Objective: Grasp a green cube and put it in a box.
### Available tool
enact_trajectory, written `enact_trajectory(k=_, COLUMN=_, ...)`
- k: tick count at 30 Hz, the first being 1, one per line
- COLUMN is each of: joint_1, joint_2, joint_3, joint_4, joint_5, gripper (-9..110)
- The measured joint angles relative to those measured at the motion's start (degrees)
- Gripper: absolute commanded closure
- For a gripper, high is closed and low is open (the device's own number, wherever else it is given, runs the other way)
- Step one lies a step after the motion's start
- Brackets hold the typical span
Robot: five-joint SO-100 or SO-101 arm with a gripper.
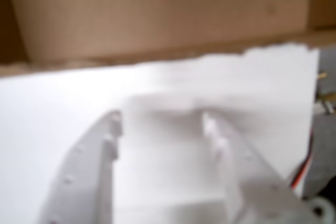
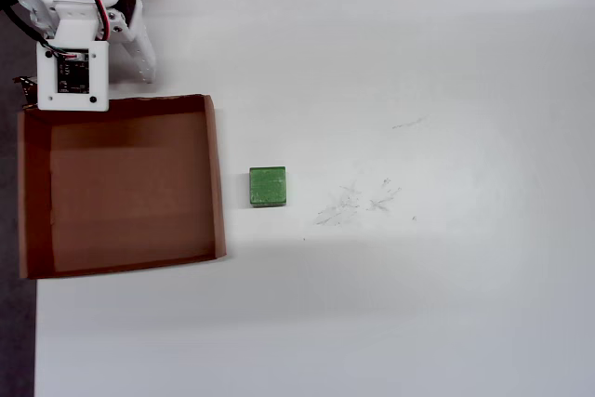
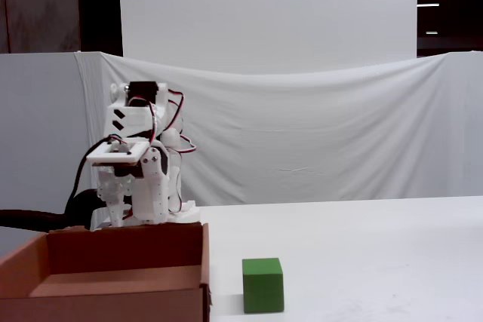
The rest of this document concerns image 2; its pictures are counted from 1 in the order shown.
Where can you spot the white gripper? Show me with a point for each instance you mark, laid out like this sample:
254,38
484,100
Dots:
140,59

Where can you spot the green cube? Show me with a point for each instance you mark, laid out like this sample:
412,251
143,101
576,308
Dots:
268,187

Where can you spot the brown cardboard box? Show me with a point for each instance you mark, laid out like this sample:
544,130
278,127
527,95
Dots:
130,192

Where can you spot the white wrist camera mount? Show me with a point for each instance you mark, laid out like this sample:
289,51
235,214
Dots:
97,81

